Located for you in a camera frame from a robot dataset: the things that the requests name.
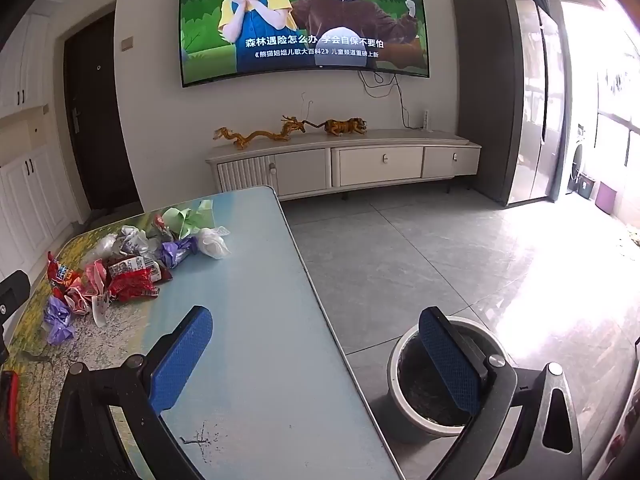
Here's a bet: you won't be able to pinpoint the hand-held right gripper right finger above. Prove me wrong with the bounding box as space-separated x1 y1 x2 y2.
419 306 583 480

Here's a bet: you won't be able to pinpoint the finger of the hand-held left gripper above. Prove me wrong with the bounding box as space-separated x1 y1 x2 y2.
0 270 31 343

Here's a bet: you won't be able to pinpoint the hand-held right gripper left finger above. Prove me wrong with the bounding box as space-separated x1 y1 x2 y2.
49 305 216 480

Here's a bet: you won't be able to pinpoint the grey round trash bin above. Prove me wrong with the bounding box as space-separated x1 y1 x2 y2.
386 316 513 438

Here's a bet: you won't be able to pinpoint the red orange snack packet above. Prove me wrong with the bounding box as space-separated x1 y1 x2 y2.
46 252 83 288

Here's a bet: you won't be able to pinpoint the purple wrapper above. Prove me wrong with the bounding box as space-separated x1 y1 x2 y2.
42 296 77 346
159 237 198 271

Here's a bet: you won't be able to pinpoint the red crinkled snack packet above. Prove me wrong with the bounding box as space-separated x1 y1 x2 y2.
107 255 173 302

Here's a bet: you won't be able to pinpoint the white base cabinets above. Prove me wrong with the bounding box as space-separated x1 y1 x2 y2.
0 145 81 281

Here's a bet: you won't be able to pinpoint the white plastic bag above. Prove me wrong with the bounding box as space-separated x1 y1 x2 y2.
197 227 232 260

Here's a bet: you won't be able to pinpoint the red edged dark object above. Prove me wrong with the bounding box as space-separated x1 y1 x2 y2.
0 370 21 457

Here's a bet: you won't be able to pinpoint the silver white wrapper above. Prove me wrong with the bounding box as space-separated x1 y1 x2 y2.
117 225 151 257

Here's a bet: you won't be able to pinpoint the green paper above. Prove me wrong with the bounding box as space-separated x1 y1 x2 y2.
162 200 216 241

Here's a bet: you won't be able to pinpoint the dark brown door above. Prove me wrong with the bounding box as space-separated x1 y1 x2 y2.
64 12 141 213

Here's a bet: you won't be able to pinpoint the white television cabinet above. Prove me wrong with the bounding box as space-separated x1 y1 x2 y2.
205 128 482 201

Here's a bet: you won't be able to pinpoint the purple plastic bin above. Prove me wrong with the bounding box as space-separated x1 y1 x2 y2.
595 182 618 213

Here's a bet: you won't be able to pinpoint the golden dragon figurine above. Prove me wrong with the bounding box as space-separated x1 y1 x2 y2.
214 116 307 151

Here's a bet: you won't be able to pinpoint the washing machine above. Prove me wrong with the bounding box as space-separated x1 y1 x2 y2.
567 122 601 196

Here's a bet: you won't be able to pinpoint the orange tiger figurine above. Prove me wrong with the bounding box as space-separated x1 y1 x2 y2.
306 117 368 137

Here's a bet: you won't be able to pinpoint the grey refrigerator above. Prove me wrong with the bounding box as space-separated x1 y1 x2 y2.
452 0 568 207

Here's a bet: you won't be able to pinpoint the white wall cabinets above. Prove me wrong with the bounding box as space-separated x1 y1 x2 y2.
0 12 51 121

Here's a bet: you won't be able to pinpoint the black television cable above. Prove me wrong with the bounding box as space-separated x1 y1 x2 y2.
357 70 431 131

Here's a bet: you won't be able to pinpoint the wall mounted television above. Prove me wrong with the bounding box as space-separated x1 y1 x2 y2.
180 0 430 88

